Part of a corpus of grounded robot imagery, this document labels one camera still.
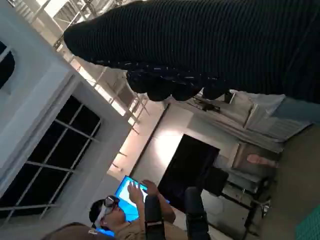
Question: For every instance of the black frame desk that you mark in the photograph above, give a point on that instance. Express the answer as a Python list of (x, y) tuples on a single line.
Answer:
[(245, 197)]

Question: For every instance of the bare black left hand blue tape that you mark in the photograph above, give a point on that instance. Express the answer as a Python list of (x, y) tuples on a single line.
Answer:
[(196, 215)]

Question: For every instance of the black knitted glove right hand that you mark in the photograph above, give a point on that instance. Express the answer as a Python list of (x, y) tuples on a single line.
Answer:
[(200, 40)]

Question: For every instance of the blue lit monitor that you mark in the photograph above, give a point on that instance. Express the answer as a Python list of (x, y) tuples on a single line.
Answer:
[(106, 233), (123, 190)]

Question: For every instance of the large paned window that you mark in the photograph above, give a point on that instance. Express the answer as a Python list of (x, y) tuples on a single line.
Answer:
[(55, 155)]

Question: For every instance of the white metal cabinet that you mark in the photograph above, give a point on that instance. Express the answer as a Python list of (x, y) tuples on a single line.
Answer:
[(270, 130)]

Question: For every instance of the small dark window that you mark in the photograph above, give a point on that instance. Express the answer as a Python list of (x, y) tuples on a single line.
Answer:
[(6, 67)]

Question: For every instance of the large black screen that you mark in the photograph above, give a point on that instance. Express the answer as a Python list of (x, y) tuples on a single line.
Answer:
[(187, 165)]

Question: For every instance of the person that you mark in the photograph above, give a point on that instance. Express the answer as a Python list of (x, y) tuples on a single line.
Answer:
[(130, 230)]

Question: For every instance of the small black device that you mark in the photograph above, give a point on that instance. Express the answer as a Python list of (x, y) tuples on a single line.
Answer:
[(207, 106)]

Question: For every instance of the small black monitor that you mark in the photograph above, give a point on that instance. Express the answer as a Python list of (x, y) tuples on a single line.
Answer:
[(216, 181)]

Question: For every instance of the green cutting mat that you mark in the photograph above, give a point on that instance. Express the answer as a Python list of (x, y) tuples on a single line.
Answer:
[(310, 225)]

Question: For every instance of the white headset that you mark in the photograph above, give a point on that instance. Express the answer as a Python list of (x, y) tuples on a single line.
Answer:
[(110, 202)]

